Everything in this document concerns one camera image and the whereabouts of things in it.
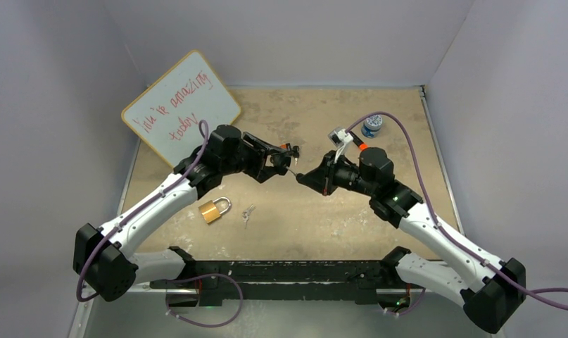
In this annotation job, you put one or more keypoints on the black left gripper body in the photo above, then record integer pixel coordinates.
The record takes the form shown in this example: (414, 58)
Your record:
(251, 158)

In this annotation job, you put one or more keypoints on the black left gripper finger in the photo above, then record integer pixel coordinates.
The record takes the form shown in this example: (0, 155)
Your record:
(268, 172)
(260, 145)

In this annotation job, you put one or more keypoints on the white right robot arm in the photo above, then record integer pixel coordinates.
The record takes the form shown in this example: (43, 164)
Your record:
(486, 287)

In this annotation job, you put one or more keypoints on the brass padlock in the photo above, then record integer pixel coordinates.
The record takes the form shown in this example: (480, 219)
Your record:
(215, 209)

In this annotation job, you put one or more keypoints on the black-headed keys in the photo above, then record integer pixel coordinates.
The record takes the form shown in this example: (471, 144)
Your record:
(295, 154)

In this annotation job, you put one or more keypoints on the black padlock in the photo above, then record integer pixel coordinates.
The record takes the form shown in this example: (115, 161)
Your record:
(281, 163)

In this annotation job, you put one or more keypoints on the small silver keys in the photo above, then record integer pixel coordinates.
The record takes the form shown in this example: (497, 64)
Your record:
(246, 214)

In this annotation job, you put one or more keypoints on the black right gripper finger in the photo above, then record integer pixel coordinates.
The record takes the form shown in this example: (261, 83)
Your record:
(317, 175)
(319, 187)

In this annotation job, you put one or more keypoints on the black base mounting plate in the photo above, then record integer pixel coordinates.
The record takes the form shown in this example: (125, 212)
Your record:
(369, 282)

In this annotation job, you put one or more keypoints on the blue white round jar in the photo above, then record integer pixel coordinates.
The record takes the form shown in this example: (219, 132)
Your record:
(372, 125)

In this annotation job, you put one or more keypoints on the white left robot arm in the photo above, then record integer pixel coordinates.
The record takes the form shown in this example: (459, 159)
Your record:
(104, 256)

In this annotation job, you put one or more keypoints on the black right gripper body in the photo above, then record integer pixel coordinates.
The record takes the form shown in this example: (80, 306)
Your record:
(348, 177)

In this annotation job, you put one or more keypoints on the orange black highlighter marker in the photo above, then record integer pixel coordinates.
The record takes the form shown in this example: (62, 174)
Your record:
(358, 141)

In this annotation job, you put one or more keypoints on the whiteboard with red writing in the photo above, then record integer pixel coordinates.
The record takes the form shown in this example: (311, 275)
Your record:
(166, 115)

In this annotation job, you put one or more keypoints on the single black-headed key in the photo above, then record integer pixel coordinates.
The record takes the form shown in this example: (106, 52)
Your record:
(292, 172)

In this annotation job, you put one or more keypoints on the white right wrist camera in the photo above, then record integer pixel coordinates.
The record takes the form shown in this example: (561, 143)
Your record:
(342, 139)

